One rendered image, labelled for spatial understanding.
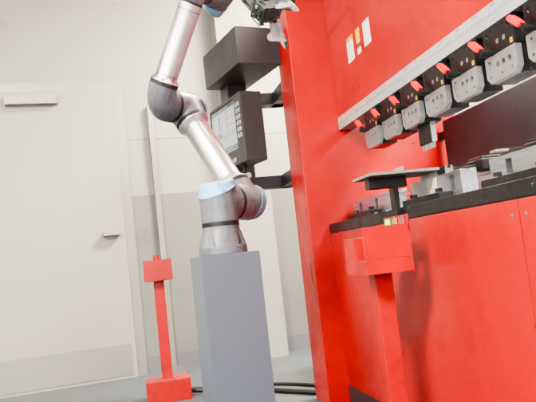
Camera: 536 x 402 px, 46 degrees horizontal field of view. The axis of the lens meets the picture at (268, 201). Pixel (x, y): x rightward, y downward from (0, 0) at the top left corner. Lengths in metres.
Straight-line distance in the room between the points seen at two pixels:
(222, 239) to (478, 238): 0.74
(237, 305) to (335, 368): 1.35
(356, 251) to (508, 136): 1.07
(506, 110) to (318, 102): 0.91
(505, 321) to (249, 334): 0.71
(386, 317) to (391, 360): 0.14
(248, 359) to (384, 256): 0.53
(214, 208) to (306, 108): 1.38
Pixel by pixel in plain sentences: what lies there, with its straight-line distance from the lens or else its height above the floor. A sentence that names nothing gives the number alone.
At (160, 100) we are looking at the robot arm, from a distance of 2.13.
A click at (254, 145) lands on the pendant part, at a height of 1.31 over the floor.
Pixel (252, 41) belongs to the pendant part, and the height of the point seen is 1.87.
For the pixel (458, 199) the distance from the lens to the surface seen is 1.94.
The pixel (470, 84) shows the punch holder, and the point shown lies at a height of 1.21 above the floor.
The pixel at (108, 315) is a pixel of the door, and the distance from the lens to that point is 4.71.
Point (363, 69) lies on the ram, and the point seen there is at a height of 1.52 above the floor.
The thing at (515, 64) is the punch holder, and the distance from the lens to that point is 1.87.
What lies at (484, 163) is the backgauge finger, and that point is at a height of 1.00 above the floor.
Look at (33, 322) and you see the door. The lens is 4.71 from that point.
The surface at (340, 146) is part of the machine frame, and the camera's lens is 3.20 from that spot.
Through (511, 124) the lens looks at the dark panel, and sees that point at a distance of 2.87.
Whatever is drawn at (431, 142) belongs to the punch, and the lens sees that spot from 2.39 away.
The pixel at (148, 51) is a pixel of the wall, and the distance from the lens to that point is 5.07.
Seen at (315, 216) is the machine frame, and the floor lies 0.92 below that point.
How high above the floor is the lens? 0.76
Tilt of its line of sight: 5 degrees up
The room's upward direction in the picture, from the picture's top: 6 degrees counter-clockwise
